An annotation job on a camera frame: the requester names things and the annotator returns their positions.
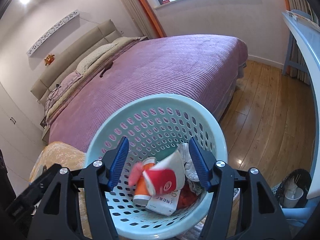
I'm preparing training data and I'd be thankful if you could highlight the polka dot white bag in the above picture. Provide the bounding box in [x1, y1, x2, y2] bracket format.
[184, 159, 204, 197]

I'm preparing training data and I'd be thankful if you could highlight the red wrapper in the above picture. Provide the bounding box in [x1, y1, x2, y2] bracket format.
[177, 186, 199, 209]

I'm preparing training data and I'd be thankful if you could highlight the black charging cable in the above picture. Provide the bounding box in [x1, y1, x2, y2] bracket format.
[44, 83, 62, 121]

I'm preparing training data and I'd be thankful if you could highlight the floral beige pillow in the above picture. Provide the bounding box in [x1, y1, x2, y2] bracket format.
[76, 43, 118, 74]

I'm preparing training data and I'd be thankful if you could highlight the beige padded headboard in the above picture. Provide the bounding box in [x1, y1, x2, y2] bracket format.
[30, 19, 118, 101]

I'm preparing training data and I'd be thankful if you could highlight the red paper cup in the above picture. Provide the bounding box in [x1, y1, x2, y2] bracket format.
[143, 152, 186, 196]

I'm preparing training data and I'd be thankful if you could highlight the black mesh waste bin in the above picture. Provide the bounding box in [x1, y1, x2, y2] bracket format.
[271, 169, 313, 209]

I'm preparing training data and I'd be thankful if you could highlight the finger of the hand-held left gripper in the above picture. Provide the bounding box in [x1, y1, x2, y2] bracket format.
[5, 164, 62, 221]

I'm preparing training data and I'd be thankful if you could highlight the dark brown object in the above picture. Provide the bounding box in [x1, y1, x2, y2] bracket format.
[99, 61, 113, 78]

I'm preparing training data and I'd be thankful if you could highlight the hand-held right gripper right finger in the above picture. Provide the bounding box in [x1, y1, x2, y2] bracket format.
[188, 136, 292, 240]

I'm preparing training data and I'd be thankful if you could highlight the light blue desk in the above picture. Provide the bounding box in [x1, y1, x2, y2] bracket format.
[282, 10, 320, 240]

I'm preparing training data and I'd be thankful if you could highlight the blue white milk carton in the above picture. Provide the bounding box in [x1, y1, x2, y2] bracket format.
[145, 189, 182, 217]

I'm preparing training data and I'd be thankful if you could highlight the white wardrobe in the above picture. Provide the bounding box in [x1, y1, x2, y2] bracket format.
[0, 81, 47, 181]

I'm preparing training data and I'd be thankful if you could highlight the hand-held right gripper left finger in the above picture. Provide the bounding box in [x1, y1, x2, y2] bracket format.
[32, 136, 130, 240]

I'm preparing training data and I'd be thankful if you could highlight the white cup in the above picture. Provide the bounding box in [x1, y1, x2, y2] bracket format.
[283, 180, 304, 208]

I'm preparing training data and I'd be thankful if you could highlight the pink wrapper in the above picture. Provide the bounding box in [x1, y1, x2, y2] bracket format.
[129, 162, 144, 187]

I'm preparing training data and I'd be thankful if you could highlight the pink pillow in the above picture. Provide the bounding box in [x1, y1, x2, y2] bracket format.
[59, 70, 83, 93]

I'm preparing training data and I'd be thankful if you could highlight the yellow fleece blanket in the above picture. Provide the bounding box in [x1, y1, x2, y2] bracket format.
[29, 141, 111, 240]

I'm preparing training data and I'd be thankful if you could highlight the light green plastic basket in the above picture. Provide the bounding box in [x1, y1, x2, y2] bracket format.
[85, 93, 228, 239]

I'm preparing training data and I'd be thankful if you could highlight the white patterned wall shelf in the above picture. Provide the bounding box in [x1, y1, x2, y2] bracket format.
[27, 9, 81, 58]

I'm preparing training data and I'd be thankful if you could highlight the white desk tray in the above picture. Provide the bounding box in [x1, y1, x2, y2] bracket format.
[287, 9, 313, 22]

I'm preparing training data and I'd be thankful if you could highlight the bed with pink cover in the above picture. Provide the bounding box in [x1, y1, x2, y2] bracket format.
[47, 35, 248, 153]

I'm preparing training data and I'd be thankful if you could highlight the orange tube bottle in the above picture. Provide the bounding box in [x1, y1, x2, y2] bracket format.
[132, 157, 157, 206]

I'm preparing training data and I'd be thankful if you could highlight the beige nightstand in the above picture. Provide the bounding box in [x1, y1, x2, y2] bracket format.
[41, 126, 52, 146]

